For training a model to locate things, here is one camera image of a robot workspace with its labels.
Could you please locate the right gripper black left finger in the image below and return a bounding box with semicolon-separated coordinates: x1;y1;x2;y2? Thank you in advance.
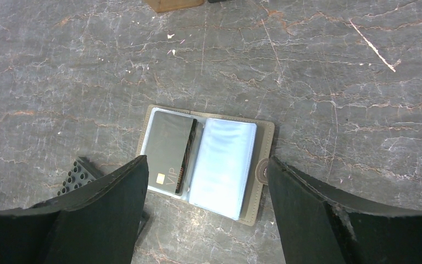
0;155;148;263

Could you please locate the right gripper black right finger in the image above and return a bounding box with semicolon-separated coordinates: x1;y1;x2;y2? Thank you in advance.
267;156;422;263

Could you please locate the grey blue card holder wallet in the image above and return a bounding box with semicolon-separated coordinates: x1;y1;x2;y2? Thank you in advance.
137;104;275;226

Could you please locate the dark grey studded baseplate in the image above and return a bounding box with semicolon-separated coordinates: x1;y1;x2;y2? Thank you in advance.
57;156;104;196

